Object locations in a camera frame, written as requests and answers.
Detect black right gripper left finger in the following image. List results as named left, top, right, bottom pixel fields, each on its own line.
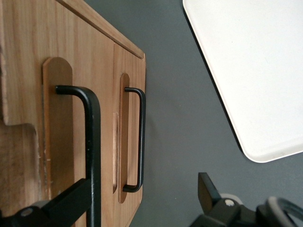
left=14, top=178, right=89, bottom=227

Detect white rectangular tray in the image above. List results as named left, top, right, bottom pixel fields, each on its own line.
left=182, top=0, right=303, bottom=164

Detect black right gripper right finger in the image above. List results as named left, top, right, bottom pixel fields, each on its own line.
left=189, top=172, right=258, bottom=227

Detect black metal drawer handle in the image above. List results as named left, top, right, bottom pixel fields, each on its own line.
left=122, top=87, right=147, bottom=193
left=55, top=85, right=102, bottom=227

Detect wooden drawer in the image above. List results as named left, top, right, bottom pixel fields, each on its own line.
left=0, top=0, right=116, bottom=227
left=113, top=41, right=146, bottom=227

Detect wooden drawer cabinet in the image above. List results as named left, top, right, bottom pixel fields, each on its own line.
left=0, top=0, right=146, bottom=227

